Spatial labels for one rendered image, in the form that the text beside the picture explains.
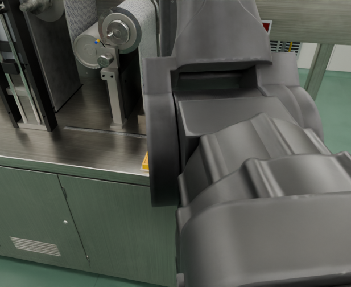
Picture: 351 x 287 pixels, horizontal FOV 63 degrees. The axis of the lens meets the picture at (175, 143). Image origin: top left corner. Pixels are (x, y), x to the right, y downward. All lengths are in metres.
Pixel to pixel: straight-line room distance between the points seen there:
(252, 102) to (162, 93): 0.06
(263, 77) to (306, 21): 1.13
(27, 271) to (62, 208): 0.72
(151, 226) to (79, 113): 0.55
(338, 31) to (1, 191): 1.48
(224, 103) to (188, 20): 0.07
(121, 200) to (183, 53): 0.95
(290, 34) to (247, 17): 1.12
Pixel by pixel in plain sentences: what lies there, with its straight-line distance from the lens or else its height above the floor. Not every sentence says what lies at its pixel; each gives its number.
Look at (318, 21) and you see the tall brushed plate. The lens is 1.33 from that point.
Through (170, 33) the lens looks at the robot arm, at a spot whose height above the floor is 1.41.
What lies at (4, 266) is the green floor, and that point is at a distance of 2.00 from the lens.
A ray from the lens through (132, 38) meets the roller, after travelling 1.01.
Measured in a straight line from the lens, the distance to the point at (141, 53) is 1.05.
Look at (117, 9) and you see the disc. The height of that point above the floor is 1.32.
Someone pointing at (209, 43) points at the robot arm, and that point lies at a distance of 0.19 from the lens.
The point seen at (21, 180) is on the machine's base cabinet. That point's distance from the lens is 1.26.
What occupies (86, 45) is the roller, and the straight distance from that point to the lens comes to 1.09.
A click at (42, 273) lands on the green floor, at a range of 1.89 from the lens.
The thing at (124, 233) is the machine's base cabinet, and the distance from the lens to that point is 1.27.
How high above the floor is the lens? 1.55
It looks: 39 degrees down
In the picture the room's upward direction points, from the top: straight up
